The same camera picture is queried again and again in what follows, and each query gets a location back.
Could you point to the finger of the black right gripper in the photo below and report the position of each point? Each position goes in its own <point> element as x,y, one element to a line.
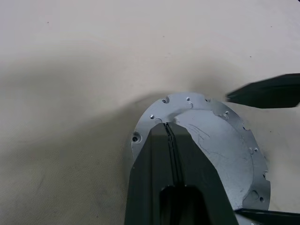
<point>267,93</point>
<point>272,216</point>

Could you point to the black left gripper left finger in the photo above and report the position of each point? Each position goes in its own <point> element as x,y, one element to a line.
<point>150,178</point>

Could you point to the silver round motor lid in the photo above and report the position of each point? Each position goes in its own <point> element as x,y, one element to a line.
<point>225,145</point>

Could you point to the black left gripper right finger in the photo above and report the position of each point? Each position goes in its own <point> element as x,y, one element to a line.
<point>199,173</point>

